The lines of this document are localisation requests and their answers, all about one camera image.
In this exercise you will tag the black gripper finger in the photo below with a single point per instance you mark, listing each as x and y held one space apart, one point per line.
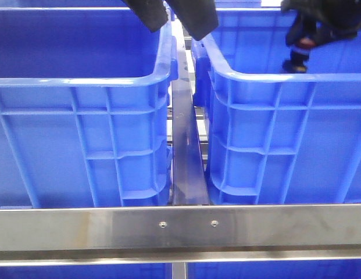
199 17
152 13

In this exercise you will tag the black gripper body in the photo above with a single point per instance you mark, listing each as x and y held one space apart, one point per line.
323 22

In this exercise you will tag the red push button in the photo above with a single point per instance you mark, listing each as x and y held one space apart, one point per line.
299 55

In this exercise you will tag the blue crate at left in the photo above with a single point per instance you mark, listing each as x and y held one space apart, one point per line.
83 108

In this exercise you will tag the large blue plastic crate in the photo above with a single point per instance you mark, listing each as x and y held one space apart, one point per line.
277 138

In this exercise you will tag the steel rack centre divider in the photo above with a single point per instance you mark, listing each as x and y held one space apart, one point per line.
189 185

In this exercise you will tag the lower right blue crate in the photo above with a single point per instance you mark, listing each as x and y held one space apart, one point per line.
278 269

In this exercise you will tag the lower left blue crate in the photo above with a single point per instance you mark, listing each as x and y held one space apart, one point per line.
158 270

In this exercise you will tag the steel rack front rail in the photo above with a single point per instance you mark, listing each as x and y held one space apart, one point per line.
170 234

